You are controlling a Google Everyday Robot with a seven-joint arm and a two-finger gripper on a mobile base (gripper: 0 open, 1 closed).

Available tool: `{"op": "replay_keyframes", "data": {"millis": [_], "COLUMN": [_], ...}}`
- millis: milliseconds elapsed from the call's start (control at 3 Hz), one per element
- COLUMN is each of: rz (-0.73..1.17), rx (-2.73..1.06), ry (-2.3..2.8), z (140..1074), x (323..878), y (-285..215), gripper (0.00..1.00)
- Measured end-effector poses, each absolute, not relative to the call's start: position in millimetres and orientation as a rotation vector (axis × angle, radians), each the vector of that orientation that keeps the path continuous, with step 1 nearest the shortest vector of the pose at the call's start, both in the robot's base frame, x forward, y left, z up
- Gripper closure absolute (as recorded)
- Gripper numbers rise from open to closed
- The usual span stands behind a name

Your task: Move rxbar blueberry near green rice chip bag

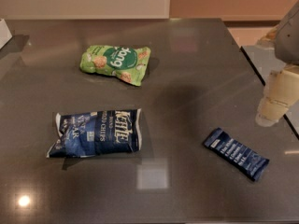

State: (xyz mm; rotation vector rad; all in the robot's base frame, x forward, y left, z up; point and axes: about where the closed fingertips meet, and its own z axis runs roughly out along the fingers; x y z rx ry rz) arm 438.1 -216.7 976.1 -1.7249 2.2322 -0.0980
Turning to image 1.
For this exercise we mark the white box at left edge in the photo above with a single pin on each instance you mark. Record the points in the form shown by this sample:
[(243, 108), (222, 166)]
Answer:
[(5, 34)]

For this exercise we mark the green rice chip bag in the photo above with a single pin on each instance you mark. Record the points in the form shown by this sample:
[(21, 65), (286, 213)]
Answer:
[(124, 63)]

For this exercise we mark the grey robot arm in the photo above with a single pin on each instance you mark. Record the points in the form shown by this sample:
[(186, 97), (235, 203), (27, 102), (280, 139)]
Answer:
[(284, 38)]

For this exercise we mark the blue rxbar blueberry bar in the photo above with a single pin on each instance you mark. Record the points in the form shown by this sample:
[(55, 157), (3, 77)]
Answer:
[(245, 159)]

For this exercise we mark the blue kettle chips bag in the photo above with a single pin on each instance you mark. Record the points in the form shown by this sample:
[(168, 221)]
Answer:
[(97, 133)]

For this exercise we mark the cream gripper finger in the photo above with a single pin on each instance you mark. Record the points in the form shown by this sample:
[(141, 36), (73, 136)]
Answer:
[(281, 91)]

